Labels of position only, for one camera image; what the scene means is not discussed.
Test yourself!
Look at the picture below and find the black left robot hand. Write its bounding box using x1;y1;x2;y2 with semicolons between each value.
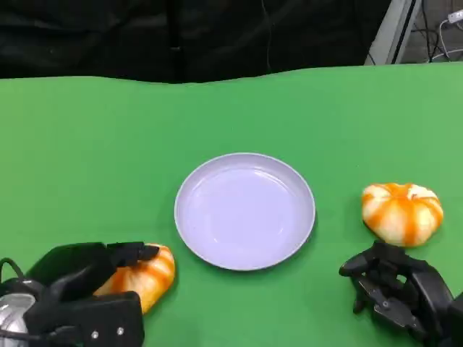
27;241;161;301

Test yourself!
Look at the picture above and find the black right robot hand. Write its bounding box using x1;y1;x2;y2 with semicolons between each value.
339;241;455;346

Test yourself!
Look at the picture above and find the orange white toy bread roll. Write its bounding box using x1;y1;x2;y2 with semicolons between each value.
93;244;177;314
361;182;444;248

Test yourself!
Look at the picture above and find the green table cloth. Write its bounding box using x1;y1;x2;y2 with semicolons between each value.
0;61;463;347

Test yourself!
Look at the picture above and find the lilac plate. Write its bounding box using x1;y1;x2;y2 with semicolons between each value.
174;153;317;272

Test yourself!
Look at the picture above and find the black backdrop curtain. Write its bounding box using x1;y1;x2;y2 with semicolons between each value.
0;0;394;85

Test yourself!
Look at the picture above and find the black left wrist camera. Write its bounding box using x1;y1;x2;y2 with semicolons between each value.
23;291;145;347

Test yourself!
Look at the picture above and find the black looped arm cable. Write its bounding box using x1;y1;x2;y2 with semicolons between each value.
0;257;30;283

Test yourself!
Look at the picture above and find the white cable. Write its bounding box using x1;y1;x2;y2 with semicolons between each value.
432;17;463;61

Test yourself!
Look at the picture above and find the black floor cable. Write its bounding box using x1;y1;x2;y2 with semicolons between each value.
412;0;443;63

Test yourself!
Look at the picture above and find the grey metal frame post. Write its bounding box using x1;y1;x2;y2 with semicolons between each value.
363;0;423;67

